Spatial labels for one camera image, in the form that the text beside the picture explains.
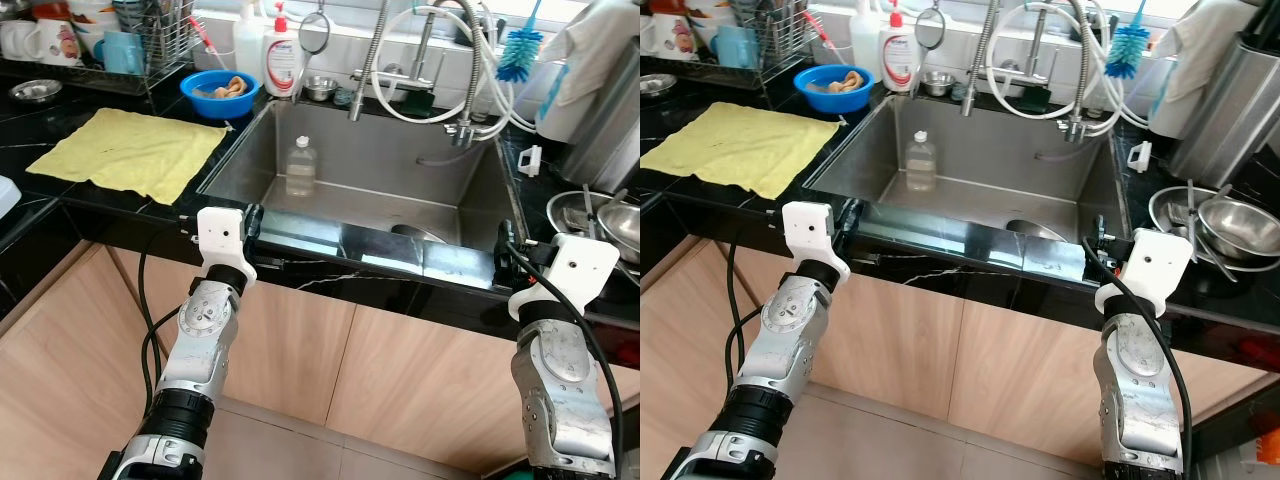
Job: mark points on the clear plastic bottle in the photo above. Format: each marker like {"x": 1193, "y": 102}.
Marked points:
{"x": 301, "y": 170}
{"x": 921, "y": 165}

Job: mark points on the large steel plate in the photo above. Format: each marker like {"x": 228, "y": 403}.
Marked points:
{"x": 565, "y": 215}
{"x": 1165, "y": 210}

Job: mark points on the white bowl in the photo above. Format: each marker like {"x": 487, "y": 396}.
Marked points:
{"x": 705, "y": 10}
{"x": 90, "y": 12}

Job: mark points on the plain white mug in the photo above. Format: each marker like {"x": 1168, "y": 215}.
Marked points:
{"x": 18, "y": 40}
{"x": 648, "y": 35}

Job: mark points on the brushed steel canister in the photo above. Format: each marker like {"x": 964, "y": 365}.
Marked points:
{"x": 615, "y": 130}
{"x": 1230, "y": 120}

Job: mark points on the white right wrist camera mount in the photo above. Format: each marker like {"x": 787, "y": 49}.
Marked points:
{"x": 1160, "y": 262}
{"x": 580, "y": 265}

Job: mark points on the white plastic object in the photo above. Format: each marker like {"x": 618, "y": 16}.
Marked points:
{"x": 8, "y": 198}

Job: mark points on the blue plastic bowl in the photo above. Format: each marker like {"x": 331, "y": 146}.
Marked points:
{"x": 215, "y": 108}
{"x": 830, "y": 103}

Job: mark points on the yellow cloth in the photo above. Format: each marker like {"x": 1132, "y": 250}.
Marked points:
{"x": 130, "y": 150}
{"x": 745, "y": 145}

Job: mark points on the blue bottle brush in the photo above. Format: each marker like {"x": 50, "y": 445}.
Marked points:
{"x": 520, "y": 55}
{"x": 1128, "y": 50}

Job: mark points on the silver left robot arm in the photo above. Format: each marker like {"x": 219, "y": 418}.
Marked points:
{"x": 195, "y": 340}
{"x": 780, "y": 340}

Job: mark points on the stainless steel sink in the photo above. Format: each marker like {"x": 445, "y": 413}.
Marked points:
{"x": 990, "y": 150}
{"x": 380, "y": 150}

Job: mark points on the light wood cabinet door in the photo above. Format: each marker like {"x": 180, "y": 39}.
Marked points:
{"x": 430, "y": 390}
{"x": 280, "y": 350}
{"x": 1020, "y": 390}
{"x": 900, "y": 350}

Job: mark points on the plain white bottle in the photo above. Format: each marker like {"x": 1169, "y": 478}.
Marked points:
{"x": 248, "y": 45}
{"x": 865, "y": 40}

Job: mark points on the small steel dish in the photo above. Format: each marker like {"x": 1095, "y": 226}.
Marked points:
{"x": 655, "y": 85}
{"x": 35, "y": 90}

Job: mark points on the spring pull-down faucet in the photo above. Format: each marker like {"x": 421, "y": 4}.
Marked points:
{"x": 370, "y": 60}
{"x": 981, "y": 60}

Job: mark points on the dark green scouring pad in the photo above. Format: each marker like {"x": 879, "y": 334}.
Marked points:
{"x": 420, "y": 98}
{"x": 1035, "y": 96}

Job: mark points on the light wood cabinet side panel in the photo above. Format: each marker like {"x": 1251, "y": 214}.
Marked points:
{"x": 60, "y": 380}
{"x": 680, "y": 370}

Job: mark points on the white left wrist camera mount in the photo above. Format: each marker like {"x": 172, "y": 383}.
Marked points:
{"x": 808, "y": 230}
{"x": 220, "y": 235}

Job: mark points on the white printed mug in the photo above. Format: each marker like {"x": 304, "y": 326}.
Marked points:
{"x": 680, "y": 38}
{"x": 60, "y": 45}

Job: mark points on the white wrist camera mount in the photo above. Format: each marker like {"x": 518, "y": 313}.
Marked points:
{"x": 1160, "y": 262}
{"x": 808, "y": 230}
{"x": 220, "y": 235}
{"x": 580, "y": 265}

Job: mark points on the white hanging cloth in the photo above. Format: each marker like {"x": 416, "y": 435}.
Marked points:
{"x": 1200, "y": 60}
{"x": 590, "y": 60}

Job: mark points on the orange bowl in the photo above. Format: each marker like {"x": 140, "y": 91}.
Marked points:
{"x": 668, "y": 6}
{"x": 50, "y": 10}

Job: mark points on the steel cutlery piece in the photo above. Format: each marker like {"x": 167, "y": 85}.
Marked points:
{"x": 1190, "y": 210}
{"x": 1222, "y": 262}
{"x": 590, "y": 215}

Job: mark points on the blue cup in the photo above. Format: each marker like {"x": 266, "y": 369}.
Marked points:
{"x": 735, "y": 48}
{"x": 122, "y": 55}

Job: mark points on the small steel bowl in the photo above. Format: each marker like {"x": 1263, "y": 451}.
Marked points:
{"x": 938, "y": 85}
{"x": 320, "y": 90}

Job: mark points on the white plastic clip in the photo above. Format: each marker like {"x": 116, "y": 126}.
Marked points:
{"x": 1140, "y": 157}
{"x": 530, "y": 162}

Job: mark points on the round mesh strainer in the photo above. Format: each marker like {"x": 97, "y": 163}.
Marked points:
{"x": 930, "y": 30}
{"x": 313, "y": 35}

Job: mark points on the white red-capped soap bottle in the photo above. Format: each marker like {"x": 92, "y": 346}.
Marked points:
{"x": 283, "y": 65}
{"x": 900, "y": 60}

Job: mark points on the tan rag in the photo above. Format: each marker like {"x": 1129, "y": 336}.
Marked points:
{"x": 232, "y": 87}
{"x": 848, "y": 83}

